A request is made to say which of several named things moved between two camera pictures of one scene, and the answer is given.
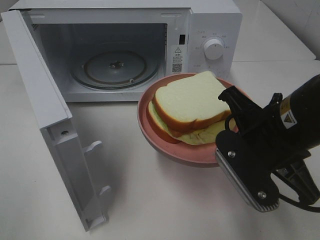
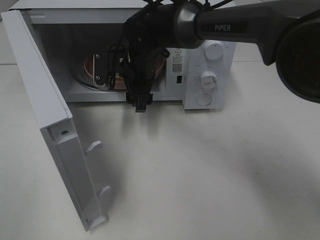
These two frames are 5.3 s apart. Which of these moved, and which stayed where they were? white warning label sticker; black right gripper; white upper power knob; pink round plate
Moved: black right gripper; pink round plate
Stayed: white upper power knob; white warning label sticker
